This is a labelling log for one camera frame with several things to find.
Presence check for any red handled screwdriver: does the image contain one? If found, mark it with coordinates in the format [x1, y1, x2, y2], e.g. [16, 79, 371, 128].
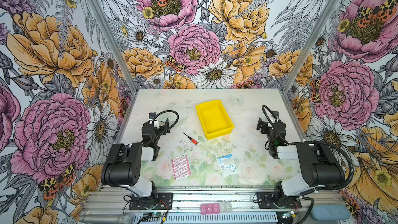
[183, 133, 198, 145]

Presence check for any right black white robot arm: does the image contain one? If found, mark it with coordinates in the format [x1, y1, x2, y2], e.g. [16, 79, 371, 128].
[256, 113, 345, 209]

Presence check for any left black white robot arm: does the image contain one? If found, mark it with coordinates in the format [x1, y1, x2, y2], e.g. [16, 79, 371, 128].
[101, 110, 174, 202]

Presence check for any yellow plastic bin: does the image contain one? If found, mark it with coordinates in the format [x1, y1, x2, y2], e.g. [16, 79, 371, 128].
[195, 100, 234, 140]

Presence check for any pink patterned packet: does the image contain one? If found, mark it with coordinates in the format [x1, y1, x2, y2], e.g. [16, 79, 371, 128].
[172, 155, 191, 180]

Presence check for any white blue tissue packet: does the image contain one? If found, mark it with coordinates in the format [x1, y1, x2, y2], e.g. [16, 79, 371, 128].
[217, 154, 238, 177]

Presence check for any green circuit board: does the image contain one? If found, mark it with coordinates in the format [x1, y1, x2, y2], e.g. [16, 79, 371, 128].
[282, 210, 296, 218]

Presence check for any grey blue foam pad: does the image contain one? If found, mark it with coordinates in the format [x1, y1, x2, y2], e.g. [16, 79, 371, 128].
[311, 204, 351, 221]

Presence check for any pink clear pill organizer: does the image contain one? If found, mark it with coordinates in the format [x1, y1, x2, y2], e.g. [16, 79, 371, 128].
[200, 202, 233, 215]

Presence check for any grey metal cylinder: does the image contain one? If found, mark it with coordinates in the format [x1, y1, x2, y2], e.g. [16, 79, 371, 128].
[79, 214, 137, 224]

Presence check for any left black cable loop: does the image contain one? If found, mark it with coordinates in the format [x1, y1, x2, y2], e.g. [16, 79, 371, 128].
[143, 109, 180, 145]

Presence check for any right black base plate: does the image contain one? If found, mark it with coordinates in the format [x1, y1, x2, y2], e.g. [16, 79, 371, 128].
[255, 192, 302, 209]

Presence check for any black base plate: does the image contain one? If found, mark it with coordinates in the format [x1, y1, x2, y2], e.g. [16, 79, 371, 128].
[255, 192, 302, 209]
[128, 193, 174, 211]

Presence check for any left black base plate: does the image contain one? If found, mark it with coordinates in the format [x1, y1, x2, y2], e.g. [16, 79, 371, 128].
[128, 193, 174, 211]

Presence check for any white slotted cable duct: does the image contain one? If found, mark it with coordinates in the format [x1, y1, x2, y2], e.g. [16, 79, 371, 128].
[136, 212, 279, 224]

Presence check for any right black corrugated cable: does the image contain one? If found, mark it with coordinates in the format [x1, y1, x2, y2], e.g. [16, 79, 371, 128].
[290, 140, 356, 192]

